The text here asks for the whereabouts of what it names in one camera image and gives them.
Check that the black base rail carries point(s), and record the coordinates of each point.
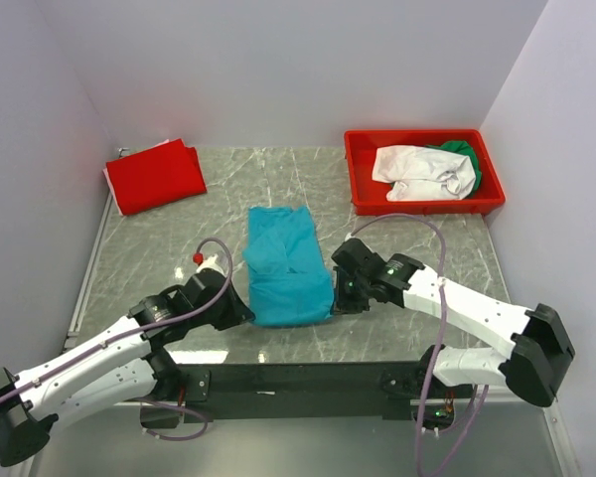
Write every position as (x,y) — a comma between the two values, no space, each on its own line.
(251,391)

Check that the folded red t-shirt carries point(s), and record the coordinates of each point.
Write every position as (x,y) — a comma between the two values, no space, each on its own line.
(158,176)

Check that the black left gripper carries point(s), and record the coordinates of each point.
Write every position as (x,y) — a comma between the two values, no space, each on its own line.
(237,311)

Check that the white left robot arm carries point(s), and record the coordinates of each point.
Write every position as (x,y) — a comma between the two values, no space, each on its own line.
(128,360)

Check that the crumpled white t-shirt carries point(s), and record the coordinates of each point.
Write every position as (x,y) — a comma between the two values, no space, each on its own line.
(413,173)

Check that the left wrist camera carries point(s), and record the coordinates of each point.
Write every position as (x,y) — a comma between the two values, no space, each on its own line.
(216,261)

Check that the green t-shirt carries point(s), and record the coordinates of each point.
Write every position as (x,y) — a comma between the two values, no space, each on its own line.
(464,172)

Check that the red plastic bin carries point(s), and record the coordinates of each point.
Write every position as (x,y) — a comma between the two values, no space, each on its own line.
(369,196)

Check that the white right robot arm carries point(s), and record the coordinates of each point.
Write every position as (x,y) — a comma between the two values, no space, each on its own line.
(526,350)

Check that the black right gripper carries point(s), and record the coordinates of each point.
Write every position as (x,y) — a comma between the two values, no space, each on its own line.
(342,304)

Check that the teal t-shirt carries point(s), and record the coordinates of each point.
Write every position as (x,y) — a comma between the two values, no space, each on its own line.
(289,284)

